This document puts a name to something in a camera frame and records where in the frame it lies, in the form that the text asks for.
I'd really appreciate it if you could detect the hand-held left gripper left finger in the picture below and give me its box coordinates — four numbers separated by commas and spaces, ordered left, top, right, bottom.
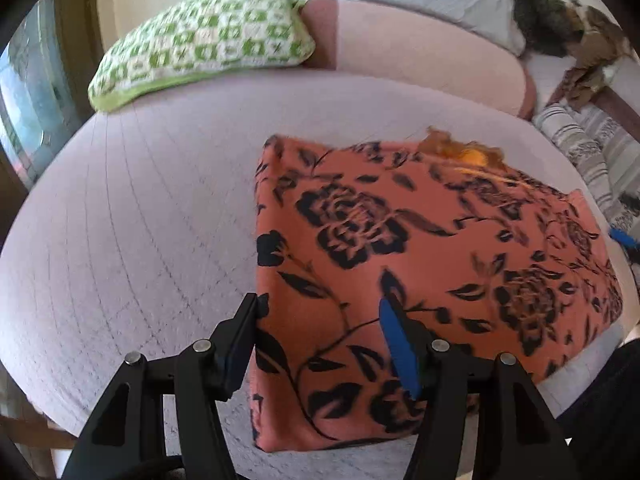
60, 292, 261, 480

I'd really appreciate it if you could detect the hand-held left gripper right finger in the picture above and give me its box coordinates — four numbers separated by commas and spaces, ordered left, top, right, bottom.
378, 298, 571, 480

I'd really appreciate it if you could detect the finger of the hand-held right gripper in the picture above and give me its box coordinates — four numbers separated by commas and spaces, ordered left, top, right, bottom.
609, 226, 640, 252

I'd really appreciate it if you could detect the orange floral blouse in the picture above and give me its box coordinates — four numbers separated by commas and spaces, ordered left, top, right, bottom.
248, 127, 624, 453

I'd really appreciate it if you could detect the striped folded blanket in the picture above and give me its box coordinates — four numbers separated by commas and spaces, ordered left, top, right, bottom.
532, 102, 640, 241

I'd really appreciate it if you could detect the person's dark clothing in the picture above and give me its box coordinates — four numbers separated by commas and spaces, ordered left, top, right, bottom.
555, 337, 640, 480

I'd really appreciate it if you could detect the brown crumpled cloth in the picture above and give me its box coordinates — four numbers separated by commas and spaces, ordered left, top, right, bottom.
555, 0, 633, 108

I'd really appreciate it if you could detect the dark furry cloth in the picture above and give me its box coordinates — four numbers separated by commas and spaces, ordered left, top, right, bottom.
512, 0, 586, 58

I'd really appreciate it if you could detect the pink bolster pillow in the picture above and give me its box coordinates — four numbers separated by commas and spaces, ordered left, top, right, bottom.
302, 0, 538, 121

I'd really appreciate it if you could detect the green checkered pillow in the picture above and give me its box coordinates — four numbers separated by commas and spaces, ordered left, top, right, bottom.
87, 0, 317, 113

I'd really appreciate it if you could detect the patterned glass window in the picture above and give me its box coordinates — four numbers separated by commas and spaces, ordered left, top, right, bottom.
0, 2, 83, 183

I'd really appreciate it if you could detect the maroon wooden bed frame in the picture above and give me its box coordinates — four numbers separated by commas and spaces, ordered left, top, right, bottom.
592, 65, 640, 133

